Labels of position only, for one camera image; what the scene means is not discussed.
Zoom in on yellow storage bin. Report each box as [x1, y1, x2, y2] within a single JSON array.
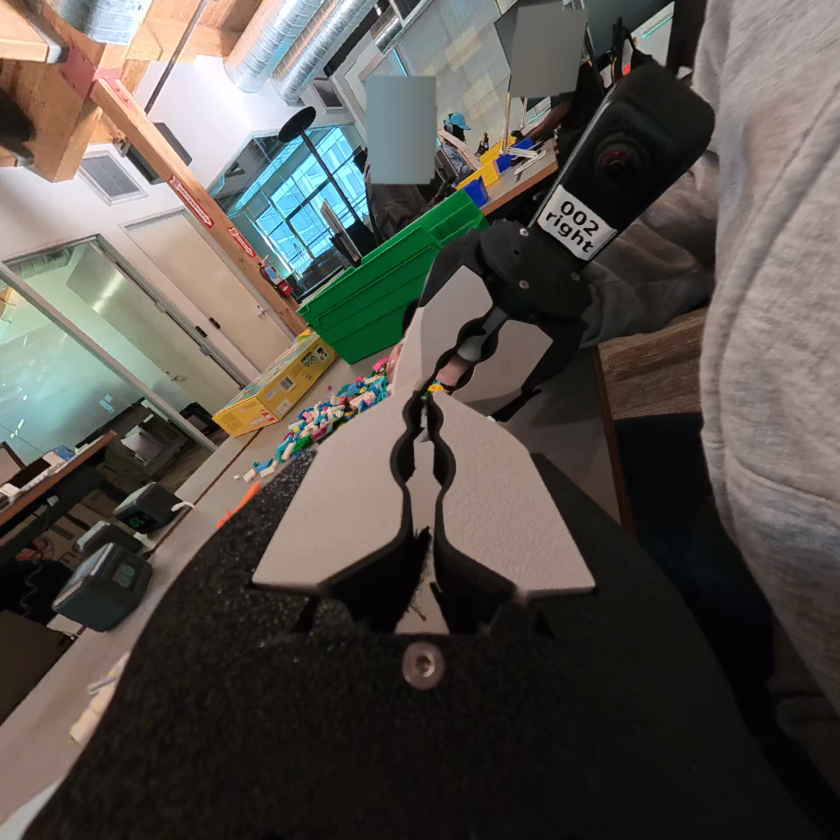
[[469, 141, 519, 188]]

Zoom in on wall air vent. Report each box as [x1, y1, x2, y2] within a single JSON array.
[[77, 151, 148, 206]]

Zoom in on wooden side desk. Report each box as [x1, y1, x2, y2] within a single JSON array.
[[0, 430, 119, 546]]

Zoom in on orange lego piece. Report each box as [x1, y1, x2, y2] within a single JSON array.
[[215, 481, 262, 530]]

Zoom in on green plastic bin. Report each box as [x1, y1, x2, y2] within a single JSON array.
[[308, 246, 447, 345], [322, 262, 441, 366], [298, 197, 490, 329]]

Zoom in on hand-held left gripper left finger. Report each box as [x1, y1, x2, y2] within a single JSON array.
[[252, 392, 429, 595]]

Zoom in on person's right forearm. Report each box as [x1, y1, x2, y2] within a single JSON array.
[[581, 147, 723, 349]]

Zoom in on black monitor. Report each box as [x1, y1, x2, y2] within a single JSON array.
[[584, 0, 677, 61]]

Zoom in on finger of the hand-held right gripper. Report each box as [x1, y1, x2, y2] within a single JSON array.
[[453, 322, 555, 416], [394, 266, 496, 400]]

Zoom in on black floor lamp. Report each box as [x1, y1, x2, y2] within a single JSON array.
[[277, 107, 368, 263]]

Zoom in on yellow lego box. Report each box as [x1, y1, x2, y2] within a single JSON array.
[[212, 330, 340, 438]]

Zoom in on silver air duct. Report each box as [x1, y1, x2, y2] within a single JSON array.
[[272, 0, 401, 106], [223, 0, 329, 93]]

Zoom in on black wall speaker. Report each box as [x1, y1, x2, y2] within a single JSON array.
[[123, 121, 193, 186]]

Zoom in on grey sweatshirt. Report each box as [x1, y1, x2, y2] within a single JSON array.
[[686, 0, 840, 840]]

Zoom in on wooden post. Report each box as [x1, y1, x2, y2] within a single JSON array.
[[88, 79, 309, 336]]

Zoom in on white door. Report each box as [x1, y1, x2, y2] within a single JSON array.
[[121, 209, 293, 388]]

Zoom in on dark blue jeans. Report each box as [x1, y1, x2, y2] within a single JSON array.
[[613, 413, 828, 840]]

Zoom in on pile of mixed lego bricks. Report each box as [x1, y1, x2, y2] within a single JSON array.
[[241, 354, 437, 485]]

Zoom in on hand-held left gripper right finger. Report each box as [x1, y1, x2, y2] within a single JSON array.
[[427, 394, 597, 599]]

